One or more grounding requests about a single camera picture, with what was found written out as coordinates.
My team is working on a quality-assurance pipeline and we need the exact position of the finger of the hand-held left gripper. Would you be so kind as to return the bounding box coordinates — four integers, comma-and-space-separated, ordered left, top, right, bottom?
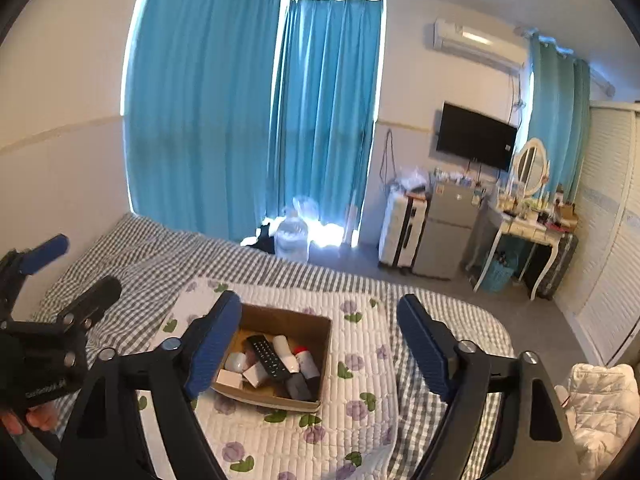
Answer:
0, 233, 70, 323
30, 276, 123, 336

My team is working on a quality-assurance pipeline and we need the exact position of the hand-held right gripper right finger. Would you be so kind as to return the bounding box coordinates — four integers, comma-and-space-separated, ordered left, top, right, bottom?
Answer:
397, 294, 583, 480

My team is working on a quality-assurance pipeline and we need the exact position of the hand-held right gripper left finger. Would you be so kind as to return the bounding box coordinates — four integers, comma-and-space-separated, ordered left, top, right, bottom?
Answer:
55, 291, 243, 480

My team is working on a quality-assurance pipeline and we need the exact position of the small white box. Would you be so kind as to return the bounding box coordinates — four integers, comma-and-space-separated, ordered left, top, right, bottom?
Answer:
216, 369, 244, 391

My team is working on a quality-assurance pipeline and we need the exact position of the white charger adapter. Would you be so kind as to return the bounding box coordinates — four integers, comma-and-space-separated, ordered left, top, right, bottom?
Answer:
242, 361, 268, 389

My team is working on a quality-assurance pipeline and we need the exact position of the black remote control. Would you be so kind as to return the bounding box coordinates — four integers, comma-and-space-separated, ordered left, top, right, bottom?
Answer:
246, 335, 292, 381

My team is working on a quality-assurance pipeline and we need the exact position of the cardboard box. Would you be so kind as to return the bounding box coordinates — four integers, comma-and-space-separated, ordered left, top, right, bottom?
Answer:
212, 302, 333, 413

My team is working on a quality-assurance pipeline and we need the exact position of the white bottle with red band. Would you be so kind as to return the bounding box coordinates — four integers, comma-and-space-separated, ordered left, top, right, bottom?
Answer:
273, 335, 322, 381

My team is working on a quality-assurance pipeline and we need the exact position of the person's left hand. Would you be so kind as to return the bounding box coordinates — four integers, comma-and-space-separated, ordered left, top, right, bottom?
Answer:
0, 400, 65, 436

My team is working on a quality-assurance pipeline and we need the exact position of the grey checkered bed blanket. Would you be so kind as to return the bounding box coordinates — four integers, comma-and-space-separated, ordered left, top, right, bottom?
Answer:
30, 212, 516, 480

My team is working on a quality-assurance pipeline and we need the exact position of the floral quilted mat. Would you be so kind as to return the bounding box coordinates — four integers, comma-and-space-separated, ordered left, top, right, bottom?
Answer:
135, 277, 416, 480

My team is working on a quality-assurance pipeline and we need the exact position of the blue basket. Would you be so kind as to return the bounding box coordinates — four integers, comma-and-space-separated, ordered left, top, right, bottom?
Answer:
482, 257, 516, 293

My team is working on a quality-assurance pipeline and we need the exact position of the black floor object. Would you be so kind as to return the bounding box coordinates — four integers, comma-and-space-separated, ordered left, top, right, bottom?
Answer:
240, 222, 278, 256

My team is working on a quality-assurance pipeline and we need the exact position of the white suitcase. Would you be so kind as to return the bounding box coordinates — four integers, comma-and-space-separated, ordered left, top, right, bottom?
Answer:
378, 191, 431, 268

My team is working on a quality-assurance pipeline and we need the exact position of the grey mini fridge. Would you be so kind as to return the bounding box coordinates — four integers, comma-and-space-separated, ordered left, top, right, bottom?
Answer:
412, 182, 483, 281

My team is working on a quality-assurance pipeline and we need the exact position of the clear water jug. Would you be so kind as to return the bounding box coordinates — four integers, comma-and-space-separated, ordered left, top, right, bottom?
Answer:
274, 215, 313, 263

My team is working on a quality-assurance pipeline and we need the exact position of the white dressing table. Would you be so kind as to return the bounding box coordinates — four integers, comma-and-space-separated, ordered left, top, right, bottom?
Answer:
470, 205, 563, 296

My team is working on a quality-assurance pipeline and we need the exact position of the dark suitcase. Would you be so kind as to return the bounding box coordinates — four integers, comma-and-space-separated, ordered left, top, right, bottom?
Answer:
530, 232, 580, 301

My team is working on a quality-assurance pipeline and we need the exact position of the white plastic bag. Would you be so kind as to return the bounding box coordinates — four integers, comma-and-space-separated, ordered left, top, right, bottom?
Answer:
291, 195, 321, 223

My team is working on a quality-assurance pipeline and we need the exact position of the clear plastic bag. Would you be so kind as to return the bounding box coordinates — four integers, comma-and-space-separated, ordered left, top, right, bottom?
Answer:
397, 167, 432, 196

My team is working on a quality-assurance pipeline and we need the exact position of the row of cosmetic bottles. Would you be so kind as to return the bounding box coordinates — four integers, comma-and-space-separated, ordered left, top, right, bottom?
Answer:
495, 187, 556, 221

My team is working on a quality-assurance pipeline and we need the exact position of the white padded jacket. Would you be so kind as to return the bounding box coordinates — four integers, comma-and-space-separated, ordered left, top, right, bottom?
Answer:
555, 362, 638, 480

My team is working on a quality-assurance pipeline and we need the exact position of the wide blue curtain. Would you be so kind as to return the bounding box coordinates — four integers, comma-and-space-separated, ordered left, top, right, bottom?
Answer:
122, 0, 283, 246

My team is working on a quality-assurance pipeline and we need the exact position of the oval white mirror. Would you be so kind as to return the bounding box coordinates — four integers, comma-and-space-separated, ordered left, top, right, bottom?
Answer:
512, 137, 550, 196

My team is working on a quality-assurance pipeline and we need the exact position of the white louvred wardrobe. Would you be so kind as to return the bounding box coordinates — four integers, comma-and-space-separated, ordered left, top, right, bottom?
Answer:
552, 100, 640, 371

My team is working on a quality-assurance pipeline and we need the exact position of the narrow blue curtain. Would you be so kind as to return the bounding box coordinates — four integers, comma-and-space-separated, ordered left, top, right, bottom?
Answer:
267, 0, 386, 248

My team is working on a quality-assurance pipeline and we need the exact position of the teal curtain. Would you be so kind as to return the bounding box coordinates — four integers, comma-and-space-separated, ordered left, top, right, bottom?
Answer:
525, 30, 592, 196

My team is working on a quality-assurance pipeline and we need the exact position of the white air conditioner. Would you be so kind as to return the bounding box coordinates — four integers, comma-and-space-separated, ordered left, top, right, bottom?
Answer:
432, 17, 530, 68

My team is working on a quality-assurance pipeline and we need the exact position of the black wall cable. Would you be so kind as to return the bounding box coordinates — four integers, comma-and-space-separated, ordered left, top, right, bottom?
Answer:
380, 127, 398, 186

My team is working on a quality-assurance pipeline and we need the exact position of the black wall television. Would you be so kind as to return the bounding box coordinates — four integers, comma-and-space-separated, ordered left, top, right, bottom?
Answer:
436, 101, 519, 172

